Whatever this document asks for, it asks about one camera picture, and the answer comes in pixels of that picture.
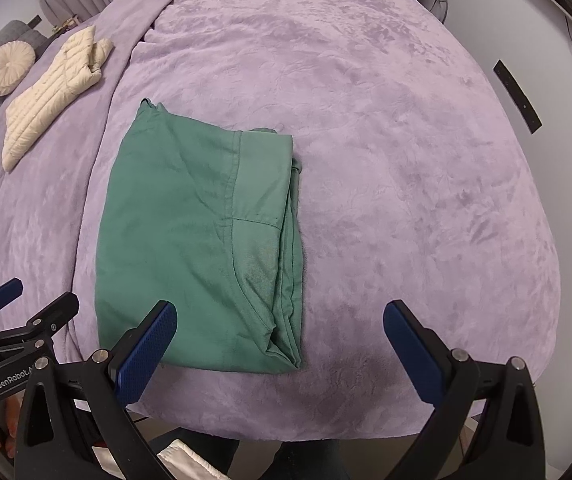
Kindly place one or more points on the green work jacket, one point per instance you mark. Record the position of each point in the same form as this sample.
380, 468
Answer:
176, 240

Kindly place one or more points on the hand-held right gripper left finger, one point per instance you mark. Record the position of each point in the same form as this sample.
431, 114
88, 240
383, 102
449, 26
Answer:
146, 355

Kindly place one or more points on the black wall strip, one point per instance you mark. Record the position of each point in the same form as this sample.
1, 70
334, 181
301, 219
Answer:
518, 95

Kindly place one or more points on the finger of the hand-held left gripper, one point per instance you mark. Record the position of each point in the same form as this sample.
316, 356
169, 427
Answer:
53, 312
5, 292

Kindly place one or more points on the round cream cushion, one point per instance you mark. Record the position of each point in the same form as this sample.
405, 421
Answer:
6, 67

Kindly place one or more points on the white cloth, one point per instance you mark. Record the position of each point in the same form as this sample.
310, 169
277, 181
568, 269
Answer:
186, 460

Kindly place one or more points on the purple plush blanket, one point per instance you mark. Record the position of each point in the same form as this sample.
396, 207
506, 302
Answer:
390, 160

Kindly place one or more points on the cream puffer vest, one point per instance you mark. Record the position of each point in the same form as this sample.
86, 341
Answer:
51, 95

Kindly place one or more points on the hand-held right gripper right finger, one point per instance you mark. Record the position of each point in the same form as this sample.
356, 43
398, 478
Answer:
413, 355

